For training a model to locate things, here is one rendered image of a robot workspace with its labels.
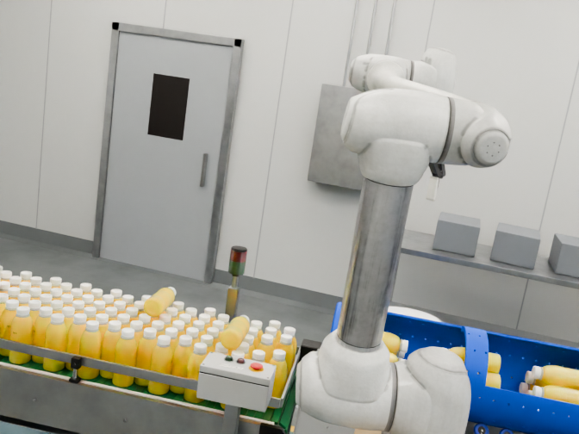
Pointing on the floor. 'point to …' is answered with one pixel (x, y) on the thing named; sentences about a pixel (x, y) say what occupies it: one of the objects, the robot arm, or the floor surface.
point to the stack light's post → (232, 302)
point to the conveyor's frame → (104, 408)
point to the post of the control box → (231, 419)
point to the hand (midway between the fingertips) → (414, 195)
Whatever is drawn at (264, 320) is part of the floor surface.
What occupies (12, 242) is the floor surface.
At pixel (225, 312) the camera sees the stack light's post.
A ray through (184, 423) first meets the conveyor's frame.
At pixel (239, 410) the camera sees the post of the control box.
